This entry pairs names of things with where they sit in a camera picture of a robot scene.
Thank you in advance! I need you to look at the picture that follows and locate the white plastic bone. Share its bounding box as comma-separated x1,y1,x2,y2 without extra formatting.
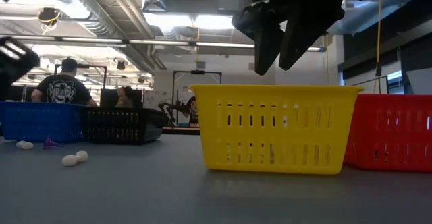
16,140,35,151

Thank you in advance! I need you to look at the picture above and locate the purple witch hat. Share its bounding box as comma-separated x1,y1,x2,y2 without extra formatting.
43,137,64,150

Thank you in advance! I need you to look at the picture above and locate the person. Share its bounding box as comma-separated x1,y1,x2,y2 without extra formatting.
114,85,135,109
30,57,99,107

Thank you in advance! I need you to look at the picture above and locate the yellow plastic basket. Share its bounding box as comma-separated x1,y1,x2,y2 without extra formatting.
188,84,365,175

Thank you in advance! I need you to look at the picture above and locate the yellow hanging cable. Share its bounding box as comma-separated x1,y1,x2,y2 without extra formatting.
372,0,383,95

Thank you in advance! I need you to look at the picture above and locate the white egg pair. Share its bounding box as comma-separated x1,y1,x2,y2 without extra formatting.
61,150,89,167

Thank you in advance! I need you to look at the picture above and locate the black tripod stand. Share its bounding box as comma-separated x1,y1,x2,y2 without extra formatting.
374,61,383,95

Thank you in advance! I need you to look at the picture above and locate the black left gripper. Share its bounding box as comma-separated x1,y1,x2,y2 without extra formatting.
0,36,41,100

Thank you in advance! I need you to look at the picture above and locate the black ceiling dome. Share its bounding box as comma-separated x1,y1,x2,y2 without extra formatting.
37,7,62,28

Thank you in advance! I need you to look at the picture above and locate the grey wall board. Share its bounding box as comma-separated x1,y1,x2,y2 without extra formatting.
406,67,432,96

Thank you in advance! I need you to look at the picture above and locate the blue plastic basket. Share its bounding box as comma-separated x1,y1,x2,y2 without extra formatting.
0,101,85,143

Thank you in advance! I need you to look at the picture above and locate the red plastic basket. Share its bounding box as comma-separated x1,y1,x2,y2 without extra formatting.
344,94,432,173

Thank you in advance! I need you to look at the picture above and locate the black plastic basket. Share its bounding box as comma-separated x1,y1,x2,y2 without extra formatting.
80,106,169,146

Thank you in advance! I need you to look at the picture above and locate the white ceiling vent hood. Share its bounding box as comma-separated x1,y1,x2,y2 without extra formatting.
325,0,414,36

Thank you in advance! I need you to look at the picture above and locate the grey ceiling unit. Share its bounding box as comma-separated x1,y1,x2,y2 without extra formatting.
217,0,244,15

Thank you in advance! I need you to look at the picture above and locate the long ceiling light strip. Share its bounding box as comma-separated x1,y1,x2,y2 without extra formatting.
0,34,327,53

